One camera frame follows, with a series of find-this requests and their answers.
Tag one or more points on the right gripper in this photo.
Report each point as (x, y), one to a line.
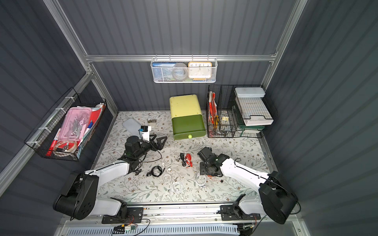
(205, 169)

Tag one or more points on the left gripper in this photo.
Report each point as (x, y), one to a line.
(151, 142)

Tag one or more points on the red earphones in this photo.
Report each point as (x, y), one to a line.
(215, 179)
(188, 159)

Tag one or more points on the green top drawer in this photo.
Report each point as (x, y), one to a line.
(188, 127)

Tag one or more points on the green yellow drawer cabinet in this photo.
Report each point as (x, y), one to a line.
(184, 105)

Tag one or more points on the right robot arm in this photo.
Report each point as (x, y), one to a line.
(275, 197)

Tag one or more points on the black earphones near left arm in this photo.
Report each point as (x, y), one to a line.
(136, 166)

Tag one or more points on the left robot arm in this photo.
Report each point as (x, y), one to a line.
(78, 197)

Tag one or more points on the white earphones right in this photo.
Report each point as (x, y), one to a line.
(200, 180)

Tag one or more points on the black earphones centre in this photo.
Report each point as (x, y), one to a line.
(182, 158)

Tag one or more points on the black coiled earphones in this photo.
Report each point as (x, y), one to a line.
(156, 172)

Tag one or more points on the white earphones lower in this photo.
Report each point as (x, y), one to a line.
(177, 187)

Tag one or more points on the grey plastic lid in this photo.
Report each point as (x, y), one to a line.
(132, 126)

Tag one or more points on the red scissors in organizer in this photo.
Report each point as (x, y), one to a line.
(212, 107)

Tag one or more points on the white grid paper tray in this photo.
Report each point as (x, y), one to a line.
(251, 106)

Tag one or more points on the blue box in basket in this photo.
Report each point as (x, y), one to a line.
(162, 71)

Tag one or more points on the grey tape roll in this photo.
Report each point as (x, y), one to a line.
(179, 72)

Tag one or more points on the pink pencil case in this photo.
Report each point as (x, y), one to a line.
(76, 120)

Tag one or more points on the yellow white clock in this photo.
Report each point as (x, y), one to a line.
(200, 70)

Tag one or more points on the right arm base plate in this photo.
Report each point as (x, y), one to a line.
(232, 213)

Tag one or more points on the black wire desk organizer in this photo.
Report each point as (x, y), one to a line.
(229, 123)

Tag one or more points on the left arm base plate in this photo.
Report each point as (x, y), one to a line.
(129, 215)

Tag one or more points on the white wire wall basket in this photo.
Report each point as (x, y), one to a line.
(189, 80)

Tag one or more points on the black wire side basket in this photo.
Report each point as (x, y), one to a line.
(45, 139)

